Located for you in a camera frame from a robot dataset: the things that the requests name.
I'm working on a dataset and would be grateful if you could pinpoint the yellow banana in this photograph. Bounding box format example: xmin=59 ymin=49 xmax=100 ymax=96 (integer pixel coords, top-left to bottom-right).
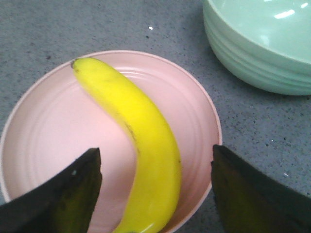
xmin=71 ymin=57 xmax=182 ymax=233

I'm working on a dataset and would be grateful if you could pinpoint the pink plate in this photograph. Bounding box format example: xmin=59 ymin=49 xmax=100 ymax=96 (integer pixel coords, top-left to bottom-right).
xmin=0 ymin=50 xmax=222 ymax=233

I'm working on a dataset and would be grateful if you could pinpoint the green ribbed bowl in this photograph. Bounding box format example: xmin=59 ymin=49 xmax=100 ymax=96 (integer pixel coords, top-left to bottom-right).
xmin=202 ymin=0 xmax=311 ymax=96

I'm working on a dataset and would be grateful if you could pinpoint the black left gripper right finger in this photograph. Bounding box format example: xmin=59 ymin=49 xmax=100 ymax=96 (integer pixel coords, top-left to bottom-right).
xmin=211 ymin=145 xmax=311 ymax=233

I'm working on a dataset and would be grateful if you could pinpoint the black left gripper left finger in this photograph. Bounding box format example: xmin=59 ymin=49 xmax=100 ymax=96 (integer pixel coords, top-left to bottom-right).
xmin=0 ymin=148 xmax=102 ymax=233

